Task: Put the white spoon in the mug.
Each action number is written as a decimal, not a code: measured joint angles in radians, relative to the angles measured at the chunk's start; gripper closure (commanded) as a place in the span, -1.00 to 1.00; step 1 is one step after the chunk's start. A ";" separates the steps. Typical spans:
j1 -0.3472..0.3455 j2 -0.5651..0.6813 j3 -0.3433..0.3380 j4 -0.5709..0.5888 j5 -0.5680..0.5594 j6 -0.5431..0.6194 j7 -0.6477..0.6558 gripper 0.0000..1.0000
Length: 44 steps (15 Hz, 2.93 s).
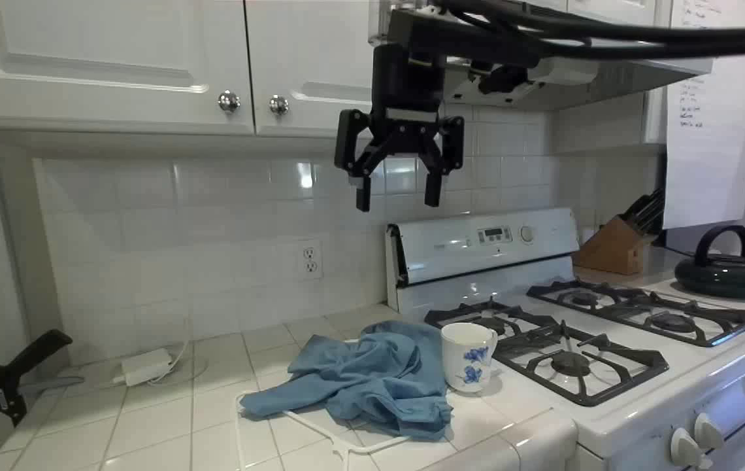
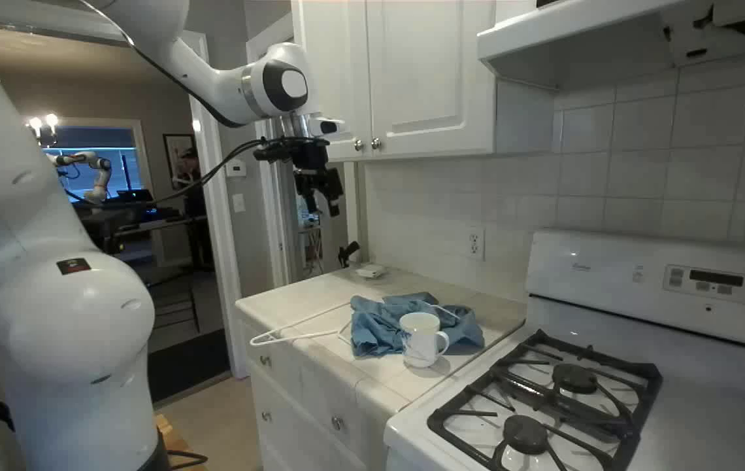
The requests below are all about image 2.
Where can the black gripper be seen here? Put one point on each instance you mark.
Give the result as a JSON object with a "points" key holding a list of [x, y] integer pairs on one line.
{"points": [[302, 152]]}

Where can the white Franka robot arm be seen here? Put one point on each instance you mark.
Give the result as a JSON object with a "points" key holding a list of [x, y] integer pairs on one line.
{"points": [[47, 288]]}

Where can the white ceramic mug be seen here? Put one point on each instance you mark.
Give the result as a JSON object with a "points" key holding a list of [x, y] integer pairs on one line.
{"points": [[418, 336]]}

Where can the small black object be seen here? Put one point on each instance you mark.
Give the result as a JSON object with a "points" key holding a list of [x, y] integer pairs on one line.
{"points": [[348, 255]]}

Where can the small white object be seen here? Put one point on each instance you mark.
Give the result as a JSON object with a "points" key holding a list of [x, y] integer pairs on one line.
{"points": [[370, 271]]}

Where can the white upper cabinet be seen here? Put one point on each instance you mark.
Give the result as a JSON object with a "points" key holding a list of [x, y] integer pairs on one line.
{"points": [[405, 80]]}

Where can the white cabinet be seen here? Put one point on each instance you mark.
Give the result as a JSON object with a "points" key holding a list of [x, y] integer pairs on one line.
{"points": [[405, 80], [302, 401]]}

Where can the blue cloth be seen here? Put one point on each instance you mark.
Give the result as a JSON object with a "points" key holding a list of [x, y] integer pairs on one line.
{"points": [[375, 328]]}

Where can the blue lit window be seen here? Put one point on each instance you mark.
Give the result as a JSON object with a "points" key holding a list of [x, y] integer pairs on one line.
{"points": [[123, 159]]}

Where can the white lower cabinet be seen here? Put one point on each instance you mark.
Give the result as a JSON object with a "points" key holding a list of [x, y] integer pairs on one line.
{"points": [[302, 401]]}

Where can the chandelier with lit bulbs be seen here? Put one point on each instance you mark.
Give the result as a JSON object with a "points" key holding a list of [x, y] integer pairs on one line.
{"points": [[42, 125]]}

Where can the black stove grate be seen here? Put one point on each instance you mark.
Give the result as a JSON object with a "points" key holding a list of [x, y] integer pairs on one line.
{"points": [[477, 428], [622, 370]]}

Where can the wooden board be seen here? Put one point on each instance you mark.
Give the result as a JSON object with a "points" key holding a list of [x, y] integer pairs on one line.
{"points": [[167, 439]]}

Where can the white range hood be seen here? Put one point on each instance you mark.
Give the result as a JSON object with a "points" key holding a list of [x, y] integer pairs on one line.
{"points": [[581, 40]]}

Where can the white gas stove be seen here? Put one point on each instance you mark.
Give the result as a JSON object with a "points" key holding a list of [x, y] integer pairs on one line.
{"points": [[608, 288]]}

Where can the round gas burner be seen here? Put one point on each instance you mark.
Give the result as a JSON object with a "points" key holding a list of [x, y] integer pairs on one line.
{"points": [[527, 433], [577, 378]]}

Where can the stove control display panel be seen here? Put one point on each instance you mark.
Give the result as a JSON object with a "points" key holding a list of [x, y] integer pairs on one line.
{"points": [[718, 282]]}

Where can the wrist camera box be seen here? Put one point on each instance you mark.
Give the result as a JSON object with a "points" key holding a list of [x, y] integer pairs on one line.
{"points": [[324, 125]]}

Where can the white light switch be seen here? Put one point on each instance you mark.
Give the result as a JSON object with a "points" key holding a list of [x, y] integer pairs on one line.
{"points": [[239, 201]]}

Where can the white wall thermostat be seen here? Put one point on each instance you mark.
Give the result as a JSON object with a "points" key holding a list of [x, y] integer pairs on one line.
{"points": [[237, 167]]}

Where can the framed wall picture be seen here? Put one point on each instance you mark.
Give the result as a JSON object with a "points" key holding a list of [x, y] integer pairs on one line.
{"points": [[178, 157]]}

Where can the white wall outlet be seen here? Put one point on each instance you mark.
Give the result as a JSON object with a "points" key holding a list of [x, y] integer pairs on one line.
{"points": [[473, 244]]}

